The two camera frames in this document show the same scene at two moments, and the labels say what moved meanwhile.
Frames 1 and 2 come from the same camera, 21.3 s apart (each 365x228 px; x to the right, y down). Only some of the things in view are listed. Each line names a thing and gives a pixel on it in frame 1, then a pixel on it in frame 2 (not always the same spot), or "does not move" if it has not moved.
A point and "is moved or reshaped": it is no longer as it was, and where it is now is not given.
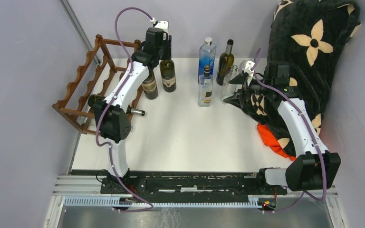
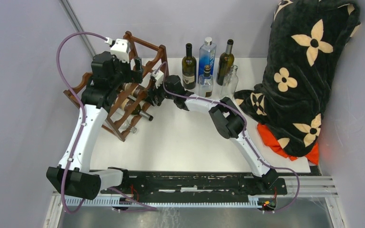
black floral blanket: [312, 35] does not move
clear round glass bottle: [228, 89] does not move
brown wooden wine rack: [93, 76] is moved or reshaped
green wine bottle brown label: [96, 99] is moved or reshaped
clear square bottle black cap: [206, 88] does not move
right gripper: [236, 99] → [153, 92]
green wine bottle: [225, 61] does not move
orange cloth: [269, 140] does not move
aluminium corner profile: [77, 26] does not move
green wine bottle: [168, 70] → [189, 68]
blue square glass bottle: [207, 56] does not move
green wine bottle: [149, 85] is moved or reshaped
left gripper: [167, 41] → [134, 76]
